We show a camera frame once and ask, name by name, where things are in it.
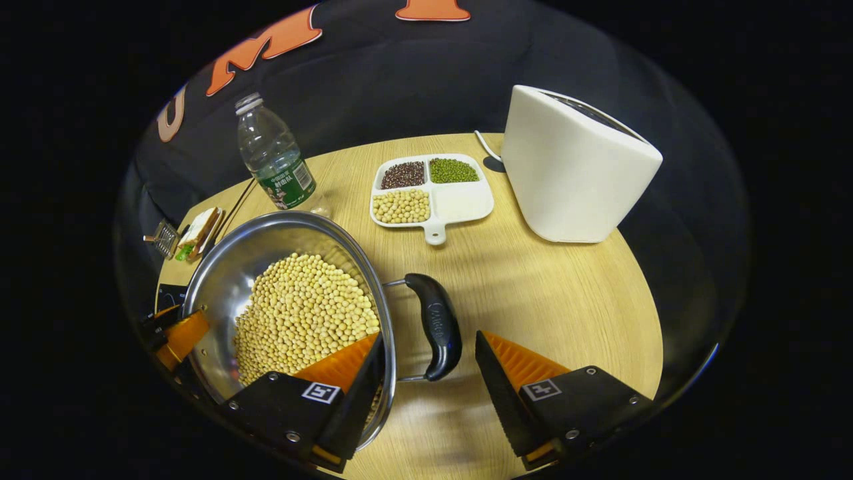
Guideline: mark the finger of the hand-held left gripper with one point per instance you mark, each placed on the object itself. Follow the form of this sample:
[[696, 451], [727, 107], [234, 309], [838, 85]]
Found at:
[[183, 336]]

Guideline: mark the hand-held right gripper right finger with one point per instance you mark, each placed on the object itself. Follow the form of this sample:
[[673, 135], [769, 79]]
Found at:
[[503, 393]]

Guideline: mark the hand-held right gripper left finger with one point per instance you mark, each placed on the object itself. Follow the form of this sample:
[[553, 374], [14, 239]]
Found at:
[[353, 406]]

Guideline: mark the black induction cooktop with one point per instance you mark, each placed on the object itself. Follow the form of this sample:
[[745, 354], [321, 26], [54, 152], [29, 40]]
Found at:
[[171, 296]]

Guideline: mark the stainless steel pot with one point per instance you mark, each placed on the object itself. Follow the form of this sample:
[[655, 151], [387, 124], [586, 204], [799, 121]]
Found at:
[[226, 286]]

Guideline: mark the pile of yellow soybeans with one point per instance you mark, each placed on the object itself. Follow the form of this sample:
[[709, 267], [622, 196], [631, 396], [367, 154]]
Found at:
[[300, 313]]

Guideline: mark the sandwich with lettuce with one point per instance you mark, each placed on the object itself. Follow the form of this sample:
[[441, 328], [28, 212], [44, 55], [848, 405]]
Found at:
[[198, 233]]

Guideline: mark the white divided bean dish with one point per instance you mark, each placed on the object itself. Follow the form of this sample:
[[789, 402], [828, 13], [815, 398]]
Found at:
[[460, 200]]

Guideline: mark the clear plastic water bottle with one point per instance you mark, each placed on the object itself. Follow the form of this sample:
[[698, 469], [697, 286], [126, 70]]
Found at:
[[273, 153]]

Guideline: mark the white toaster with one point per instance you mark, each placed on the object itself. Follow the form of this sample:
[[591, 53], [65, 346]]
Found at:
[[573, 173]]

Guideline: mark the black backdrop cloth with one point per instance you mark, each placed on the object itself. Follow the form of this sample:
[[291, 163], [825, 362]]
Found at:
[[400, 80]]

